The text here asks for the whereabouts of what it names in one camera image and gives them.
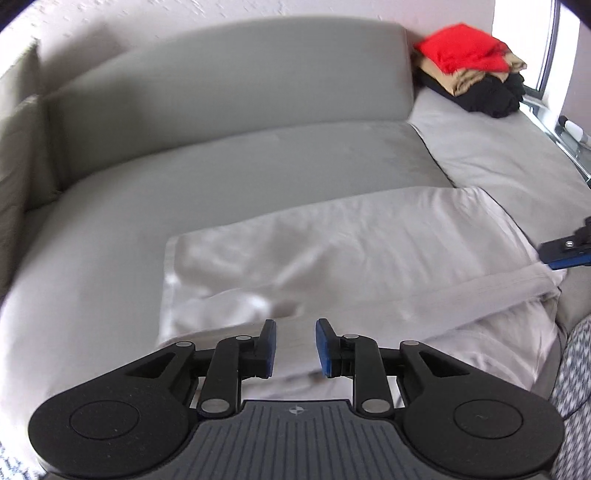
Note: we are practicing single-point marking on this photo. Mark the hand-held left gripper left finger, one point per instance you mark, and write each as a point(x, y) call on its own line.
point(270, 348)

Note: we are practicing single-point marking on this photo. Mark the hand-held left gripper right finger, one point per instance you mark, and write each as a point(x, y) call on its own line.
point(323, 348)

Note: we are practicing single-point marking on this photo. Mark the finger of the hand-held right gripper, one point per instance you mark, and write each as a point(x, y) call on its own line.
point(565, 254)

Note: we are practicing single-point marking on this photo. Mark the red folded garment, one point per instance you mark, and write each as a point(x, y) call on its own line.
point(457, 48)

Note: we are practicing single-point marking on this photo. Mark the light grey garment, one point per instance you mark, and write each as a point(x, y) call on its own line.
point(346, 258)

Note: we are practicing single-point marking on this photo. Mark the black folded garment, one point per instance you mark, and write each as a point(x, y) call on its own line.
point(489, 99)

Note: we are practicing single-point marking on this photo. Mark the grey sofa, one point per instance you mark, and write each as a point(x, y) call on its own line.
point(184, 184)

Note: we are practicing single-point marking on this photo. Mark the patterned rug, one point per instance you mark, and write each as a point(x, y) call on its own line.
point(575, 383)

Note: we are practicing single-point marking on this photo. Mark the glass table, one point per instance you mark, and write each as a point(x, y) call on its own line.
point(565, 147)

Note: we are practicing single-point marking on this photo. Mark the tan folded garment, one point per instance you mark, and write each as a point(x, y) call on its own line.
point(466, 81)

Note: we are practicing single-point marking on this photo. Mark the window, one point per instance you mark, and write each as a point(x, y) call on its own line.
point(521, 41)

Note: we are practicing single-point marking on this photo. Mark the small white item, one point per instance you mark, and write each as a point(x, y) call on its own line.
point(575, 128)

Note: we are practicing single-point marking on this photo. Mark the grey sofa cushion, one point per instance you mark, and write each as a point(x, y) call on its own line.
point(23, 184)
point(16, 74)

